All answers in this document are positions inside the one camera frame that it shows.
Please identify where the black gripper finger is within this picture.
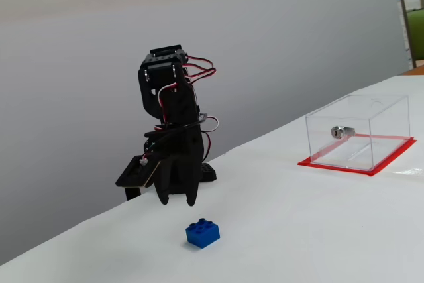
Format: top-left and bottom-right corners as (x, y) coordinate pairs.
(178, 149), (203, 207)
(153, 156), (177, 206)

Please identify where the blue lego brick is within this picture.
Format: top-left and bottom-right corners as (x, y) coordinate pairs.
(185, 218), (221, 249)

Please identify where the black wrist camera board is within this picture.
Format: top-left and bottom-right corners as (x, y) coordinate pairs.
(115, 155), (163, 188)

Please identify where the red white servo cable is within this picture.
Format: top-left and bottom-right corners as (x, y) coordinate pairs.
(198, 115), (220, 161)
(184, 56), (218, 84)
(157, 85), (176, 121)

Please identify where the wooden table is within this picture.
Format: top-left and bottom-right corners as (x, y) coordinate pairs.
(399, 66), (424, 77)

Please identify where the transparent plastic box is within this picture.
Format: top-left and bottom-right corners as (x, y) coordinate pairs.
(305, 93), (411, 172)

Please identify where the green panel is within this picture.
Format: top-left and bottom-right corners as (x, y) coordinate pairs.
(406, 9), (424, 62)

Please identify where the black table clamp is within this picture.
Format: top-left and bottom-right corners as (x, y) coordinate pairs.
(125, 186), (142, 201)

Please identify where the silver cylinder lock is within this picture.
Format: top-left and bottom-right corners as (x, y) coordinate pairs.
(330, 125), (356, 139)

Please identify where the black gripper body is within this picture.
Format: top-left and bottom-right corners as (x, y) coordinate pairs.
(160, 86), (203, 164)

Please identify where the red tape frame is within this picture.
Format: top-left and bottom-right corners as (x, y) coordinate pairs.
(297, 133), (417, 178)

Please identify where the metal shelf rack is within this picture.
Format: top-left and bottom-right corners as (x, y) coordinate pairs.
(394, 0), (424, 68)

